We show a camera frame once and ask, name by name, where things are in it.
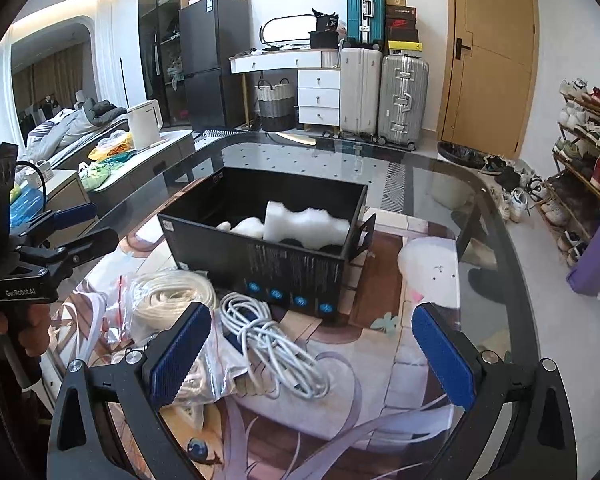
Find stack of shoe boxes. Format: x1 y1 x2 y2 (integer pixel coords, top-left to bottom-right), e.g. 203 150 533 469
385 0 424 57

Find small white foam piece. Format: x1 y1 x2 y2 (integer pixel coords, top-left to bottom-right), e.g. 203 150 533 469
215 216 266 239

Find black jacket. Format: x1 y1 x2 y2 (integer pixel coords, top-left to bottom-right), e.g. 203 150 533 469
82 100 129 127

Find yellow snack bag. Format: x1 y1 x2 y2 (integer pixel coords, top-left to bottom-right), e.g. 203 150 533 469
89 130 132 162

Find black fridge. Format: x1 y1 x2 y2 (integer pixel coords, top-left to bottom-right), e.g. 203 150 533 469
179 0 251 129

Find wooden door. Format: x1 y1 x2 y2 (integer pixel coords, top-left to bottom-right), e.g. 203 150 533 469
440 0 539 161

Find woven basket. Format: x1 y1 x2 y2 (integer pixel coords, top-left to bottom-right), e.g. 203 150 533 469
255 79 296 132

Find silver suitcase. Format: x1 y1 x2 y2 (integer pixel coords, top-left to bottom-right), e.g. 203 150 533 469
378 54 429 148

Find white vanity desk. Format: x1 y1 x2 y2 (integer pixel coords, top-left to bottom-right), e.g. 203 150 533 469
230 49 342 77

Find grey side cabinet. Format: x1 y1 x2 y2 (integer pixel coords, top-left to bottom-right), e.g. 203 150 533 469
87 129 196 207

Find white electric kettle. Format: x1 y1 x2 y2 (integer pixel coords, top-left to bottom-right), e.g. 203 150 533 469
126 100 162 151

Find green snack bag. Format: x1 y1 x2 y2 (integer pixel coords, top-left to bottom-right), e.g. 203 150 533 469
77 160 115 192

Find black bag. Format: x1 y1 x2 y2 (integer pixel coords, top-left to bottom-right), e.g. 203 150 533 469
308 8 349 50

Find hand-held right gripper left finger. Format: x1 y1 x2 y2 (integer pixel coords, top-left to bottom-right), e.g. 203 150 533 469
46 301 213 480

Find rows of shoes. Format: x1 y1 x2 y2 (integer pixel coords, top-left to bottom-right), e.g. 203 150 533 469
554 79 600 266

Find blue packet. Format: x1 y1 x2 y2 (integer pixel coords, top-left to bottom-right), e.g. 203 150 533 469
10 185 47 232

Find white cable bundle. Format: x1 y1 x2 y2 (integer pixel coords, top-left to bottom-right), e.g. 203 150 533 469
220 292 331 402

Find white drawer unit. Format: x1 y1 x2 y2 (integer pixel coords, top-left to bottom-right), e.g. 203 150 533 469
297 69 341 129

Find shoe rack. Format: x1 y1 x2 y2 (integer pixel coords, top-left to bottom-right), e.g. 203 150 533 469
552 80 600 267

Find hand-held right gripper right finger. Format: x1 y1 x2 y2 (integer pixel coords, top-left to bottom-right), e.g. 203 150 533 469
411 302 581 480

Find printed table mat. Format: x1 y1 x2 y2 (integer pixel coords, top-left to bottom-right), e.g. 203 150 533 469
45 210 511 480

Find oval mirror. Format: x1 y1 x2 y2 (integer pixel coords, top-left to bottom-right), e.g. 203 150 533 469
259 15 322 51

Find teal suitcase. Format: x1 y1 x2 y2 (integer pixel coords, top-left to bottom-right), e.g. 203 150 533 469
346 0 387 52

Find person's left hand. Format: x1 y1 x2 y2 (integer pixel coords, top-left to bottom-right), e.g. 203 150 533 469
0 301 52 357

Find pile of floor shoes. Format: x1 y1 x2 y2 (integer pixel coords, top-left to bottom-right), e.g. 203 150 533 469
480 155 548 223

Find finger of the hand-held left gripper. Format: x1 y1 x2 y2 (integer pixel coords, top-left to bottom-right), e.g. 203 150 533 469
24 203 97 242
17 227 120 281

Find black cardboard box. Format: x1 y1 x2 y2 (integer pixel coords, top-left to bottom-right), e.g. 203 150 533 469
157 166 377 324

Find zip bag of white rope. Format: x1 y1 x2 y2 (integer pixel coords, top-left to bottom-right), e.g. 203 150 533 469
102 270 221 347
172 330 253 407

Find white suitcase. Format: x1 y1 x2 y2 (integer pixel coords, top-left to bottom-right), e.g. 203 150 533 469
340 47 383 136

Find large white foam piece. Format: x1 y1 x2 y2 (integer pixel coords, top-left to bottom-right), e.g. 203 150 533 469
264 201 352 249

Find dark glass cabinet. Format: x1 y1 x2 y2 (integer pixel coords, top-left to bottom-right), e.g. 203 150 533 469
138 0 183 127

